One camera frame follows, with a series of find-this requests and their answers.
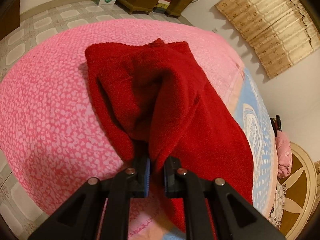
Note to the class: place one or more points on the blue polka dot bedsheet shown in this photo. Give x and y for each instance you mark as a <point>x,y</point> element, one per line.
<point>251,115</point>

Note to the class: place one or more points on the dark item behind pillow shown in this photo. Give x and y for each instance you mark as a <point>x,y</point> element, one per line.
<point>276,124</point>

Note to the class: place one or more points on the pink quilted pillow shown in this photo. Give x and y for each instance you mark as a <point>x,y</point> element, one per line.
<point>284,154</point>

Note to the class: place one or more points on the stack of colourful books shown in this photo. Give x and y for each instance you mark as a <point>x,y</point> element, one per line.
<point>161,6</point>

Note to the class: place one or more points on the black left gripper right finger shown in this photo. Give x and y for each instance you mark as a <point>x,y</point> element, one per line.
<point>213,209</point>

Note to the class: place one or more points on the pink patterned blanket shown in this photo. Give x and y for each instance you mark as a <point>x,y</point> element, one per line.
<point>51,140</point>

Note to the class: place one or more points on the beige patterned curtain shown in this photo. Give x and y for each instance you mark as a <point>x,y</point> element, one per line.
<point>281,32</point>

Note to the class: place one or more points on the cream brown headboard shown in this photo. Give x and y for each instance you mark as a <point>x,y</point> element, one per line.
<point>301,188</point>

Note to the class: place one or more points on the red knitted sweater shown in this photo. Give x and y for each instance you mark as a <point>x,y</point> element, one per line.
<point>158,94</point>

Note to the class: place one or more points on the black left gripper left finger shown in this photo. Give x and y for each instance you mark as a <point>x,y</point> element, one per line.
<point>99,209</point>

